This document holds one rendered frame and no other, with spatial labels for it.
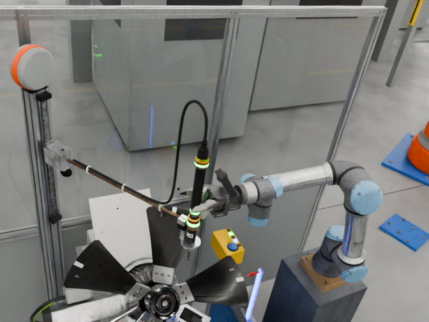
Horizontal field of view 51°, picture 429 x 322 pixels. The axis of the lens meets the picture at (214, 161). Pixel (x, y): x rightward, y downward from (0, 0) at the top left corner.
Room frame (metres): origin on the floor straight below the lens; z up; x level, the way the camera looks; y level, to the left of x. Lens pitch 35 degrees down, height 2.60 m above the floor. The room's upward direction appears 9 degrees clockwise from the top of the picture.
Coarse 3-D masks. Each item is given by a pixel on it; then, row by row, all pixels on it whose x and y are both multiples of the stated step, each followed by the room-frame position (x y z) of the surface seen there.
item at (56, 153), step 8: (48, 144) 1.40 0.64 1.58; (56, 144) 1.41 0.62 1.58; (64, 144) 1.42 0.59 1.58; (48, 152) 1.37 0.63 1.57; (56, 152) 1.36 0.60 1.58; (64, 152) 1.37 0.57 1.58; (72, 152) 1.39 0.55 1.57; (48, 160) 1.37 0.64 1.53; (56, 160) 1.35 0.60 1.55; (64, 160) 1.36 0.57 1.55; (56, 168) 1.35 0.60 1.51; (64, 168) 1.35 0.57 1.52
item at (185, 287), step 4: (180, 284) 1.16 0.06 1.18; (184, 284) 1.17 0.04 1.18; (176, 288) 1.14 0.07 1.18; (180, 288) 1.15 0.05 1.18; (184, 288) 1.15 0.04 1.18; (188, 288) 1.15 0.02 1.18; (180, 292) 1.13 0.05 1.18; (188, 292) 1.14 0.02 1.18; (180, 296) 1.11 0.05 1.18; (184, 296) 1.11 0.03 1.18; (188, 296) 1.11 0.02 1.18; (192, 296) 1.12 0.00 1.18; (180, 300) 1.09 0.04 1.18; (184, 300) 1.09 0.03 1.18; (188, 300) 1.10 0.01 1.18; (192, 300) 1.10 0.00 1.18
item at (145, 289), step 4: (136, 284) 1.07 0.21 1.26; (140, 284) 1.07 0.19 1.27; (132, 288) 1.07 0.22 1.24; (136, 288) 1.07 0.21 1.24; (144, 288) 1.07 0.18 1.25; (148, 288) 1.07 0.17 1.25; (128, 292) 1.07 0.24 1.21; (132, 292) 1.07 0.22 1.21; (140, 292) 1.07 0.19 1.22; (144, 292) 1.07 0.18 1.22; (132, 296) 1.07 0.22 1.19; (136, 296) 1.07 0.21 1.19; (140, 296) 1.07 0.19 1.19
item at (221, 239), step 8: (216, 232) 1.61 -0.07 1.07; (224, 232) 1.62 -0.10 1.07; (232, 232) 1.62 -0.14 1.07; (216, 240) 1.56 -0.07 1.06; (224, 240) 1.56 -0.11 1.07; (232, 240) 1.57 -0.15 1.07; (216, 248) 1.55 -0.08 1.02; (224, 248) 1.51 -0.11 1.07; (240, 248) 1.53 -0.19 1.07; (224, 256) 1.48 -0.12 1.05; (232, 256) 1.49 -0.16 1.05; (240, 256) 1.51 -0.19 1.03
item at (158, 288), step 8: (152, 280) 1.14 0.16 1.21; (152, 288) 1.09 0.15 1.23; (160, 288) 1.06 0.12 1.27; (168, 288) 1.07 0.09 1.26; (144, 296) 1.09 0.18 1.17; (152, 296) 1.03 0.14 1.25; (160, 296) 1.05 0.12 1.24; (168, 296) 1.06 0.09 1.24; (176, 296) 1.07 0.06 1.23; (144, 304) 1.05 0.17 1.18; (152, 304) 1.02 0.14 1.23; (160, 304) 1.03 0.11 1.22; (168, 304) 1.04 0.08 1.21; (176, 304) 1.05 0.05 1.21; (152, 312) 1.00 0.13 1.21; (160, 312) 1.01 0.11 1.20; (168, 312) 1.02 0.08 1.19; (176, 312) 1.03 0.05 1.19
